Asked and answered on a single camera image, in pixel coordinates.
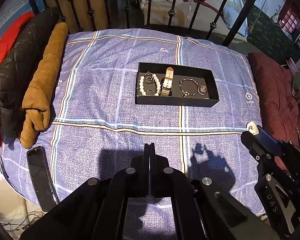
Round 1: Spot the white earring card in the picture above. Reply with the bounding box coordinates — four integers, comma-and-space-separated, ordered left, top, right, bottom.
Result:
247, 121, 259, 135

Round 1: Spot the gold flower brooch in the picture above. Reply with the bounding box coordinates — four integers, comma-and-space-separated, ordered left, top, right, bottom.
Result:
198, 85, 207, 96

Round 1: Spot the white pearl bracelet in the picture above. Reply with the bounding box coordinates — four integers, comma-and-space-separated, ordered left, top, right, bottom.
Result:
139, 73, 162, 97

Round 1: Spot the beige strap wristwatch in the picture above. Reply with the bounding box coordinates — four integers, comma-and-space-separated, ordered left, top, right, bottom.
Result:
160, 67, 174, 96

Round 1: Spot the black rectangular jewelry tray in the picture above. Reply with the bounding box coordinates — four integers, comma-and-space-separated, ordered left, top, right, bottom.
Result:
135, 62, 219, 107

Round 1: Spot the dark red quilted blanket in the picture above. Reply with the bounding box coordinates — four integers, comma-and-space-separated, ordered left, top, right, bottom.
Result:
247, 51, 300, 176

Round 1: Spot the pink stool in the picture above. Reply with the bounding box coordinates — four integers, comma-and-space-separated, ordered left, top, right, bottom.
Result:
281, 57, 299, 76

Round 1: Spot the purple plaid bed sheet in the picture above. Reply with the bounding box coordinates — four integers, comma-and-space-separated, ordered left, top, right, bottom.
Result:
0, 28, 266, 240

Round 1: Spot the black smartphone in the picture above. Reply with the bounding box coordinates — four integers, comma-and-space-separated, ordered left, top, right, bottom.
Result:
27, 146, 59, 212

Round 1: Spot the green patterned cloth table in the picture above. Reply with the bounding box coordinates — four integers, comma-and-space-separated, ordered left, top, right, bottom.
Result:
247, 5, 300, 64

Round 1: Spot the mustard suede cushion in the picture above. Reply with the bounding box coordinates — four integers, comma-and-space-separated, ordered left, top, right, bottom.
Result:
20, 22, 68, 149

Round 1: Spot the beige sofa with pillows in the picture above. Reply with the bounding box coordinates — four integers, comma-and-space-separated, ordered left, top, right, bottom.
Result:
149, 0, 243, 37

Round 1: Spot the red phone booth cabinet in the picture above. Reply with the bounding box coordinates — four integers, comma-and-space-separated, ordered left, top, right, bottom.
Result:
279, 0, 300, 34

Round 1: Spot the black quilted jacket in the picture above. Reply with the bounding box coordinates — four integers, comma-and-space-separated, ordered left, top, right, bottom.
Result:
0, 7, 61, 139

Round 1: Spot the wooden panel board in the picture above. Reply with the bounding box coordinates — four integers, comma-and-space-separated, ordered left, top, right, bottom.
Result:
45, 0, 108, 34

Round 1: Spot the black iron bed frame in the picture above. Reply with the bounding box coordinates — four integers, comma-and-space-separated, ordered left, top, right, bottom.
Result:
29, 0, 244, 39

